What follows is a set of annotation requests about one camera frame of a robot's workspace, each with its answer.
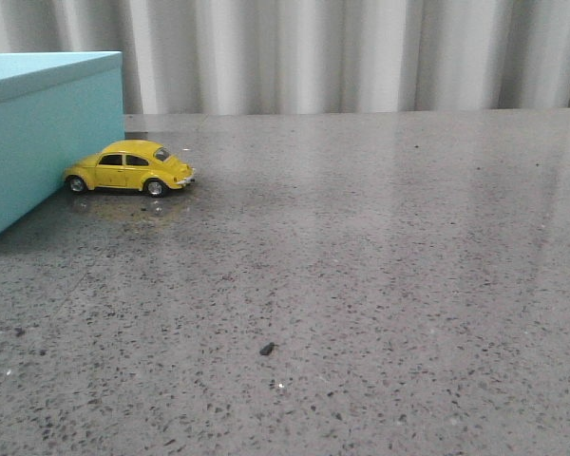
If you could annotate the small black debris piece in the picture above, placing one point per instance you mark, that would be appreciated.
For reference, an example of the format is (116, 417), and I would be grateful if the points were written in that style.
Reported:
(267, 349)

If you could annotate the light blue plastic box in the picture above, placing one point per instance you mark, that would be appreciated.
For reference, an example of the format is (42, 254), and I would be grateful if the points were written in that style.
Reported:
(55, 108)

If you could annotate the yellow toy beetle car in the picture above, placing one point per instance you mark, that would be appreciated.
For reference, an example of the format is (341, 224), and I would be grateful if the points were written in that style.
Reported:
(139, 165)

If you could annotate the white pleated curtain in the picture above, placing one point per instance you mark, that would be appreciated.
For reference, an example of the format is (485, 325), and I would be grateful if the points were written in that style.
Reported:
(302, 57)

